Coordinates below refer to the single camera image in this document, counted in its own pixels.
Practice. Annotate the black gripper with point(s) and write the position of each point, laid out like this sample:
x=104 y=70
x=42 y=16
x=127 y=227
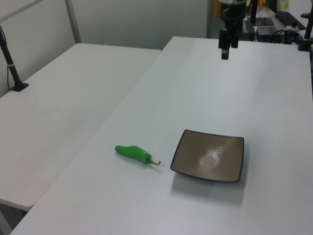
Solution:
x=233 y=14

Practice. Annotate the green toy cucumber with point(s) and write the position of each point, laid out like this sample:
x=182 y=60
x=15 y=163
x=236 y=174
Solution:
x=132 y=153

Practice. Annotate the square brown ceramic plate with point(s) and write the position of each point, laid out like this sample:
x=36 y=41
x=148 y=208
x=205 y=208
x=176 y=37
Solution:
x=210 y=156

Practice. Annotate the black upright pole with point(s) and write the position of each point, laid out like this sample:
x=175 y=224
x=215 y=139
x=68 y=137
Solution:
x=253 y=13

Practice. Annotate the black box with green lights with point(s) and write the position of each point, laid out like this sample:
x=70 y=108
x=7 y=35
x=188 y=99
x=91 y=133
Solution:
x=269 y=33

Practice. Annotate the dark flat tablet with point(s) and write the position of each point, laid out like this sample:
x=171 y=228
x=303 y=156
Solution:
x=265 y=21

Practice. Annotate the yellow and red toy fruits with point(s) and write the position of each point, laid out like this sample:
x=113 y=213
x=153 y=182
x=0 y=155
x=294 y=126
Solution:
x=262 y=5

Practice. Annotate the black keyboard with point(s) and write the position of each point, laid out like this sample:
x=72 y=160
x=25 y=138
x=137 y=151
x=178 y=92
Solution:
x=289 y=18

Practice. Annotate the white power strip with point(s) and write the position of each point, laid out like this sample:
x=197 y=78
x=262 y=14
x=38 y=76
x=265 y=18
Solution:
x=293 y=25

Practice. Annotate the white side table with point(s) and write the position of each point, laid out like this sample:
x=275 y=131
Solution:
x=61 y=110

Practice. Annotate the grey metal partition post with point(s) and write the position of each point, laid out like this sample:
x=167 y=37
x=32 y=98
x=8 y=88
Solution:
x=208 y=19
x=73 y=22

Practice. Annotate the black clamped camera stand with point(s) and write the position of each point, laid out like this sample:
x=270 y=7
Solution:
x=306 y=36

